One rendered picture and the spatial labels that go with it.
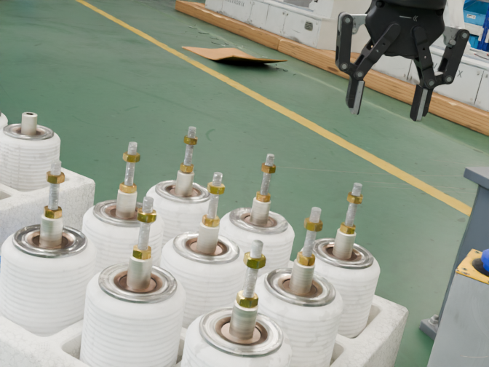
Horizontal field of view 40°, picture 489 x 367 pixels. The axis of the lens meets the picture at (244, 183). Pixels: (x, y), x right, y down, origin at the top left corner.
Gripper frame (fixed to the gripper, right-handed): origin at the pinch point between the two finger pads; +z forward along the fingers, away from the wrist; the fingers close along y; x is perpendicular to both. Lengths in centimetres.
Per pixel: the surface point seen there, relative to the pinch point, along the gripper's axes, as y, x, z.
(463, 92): -98, -221, 41
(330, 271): 3.8, 4.9, 18.6
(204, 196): 18.4, -11.2, 17.7
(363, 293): -0.4, 5.0, 20.9
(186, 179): 21.0, -11.3, 15.6
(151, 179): 30, -84, 45
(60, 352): 31.1, 16.4, 23.9
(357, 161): -31, -127, 48
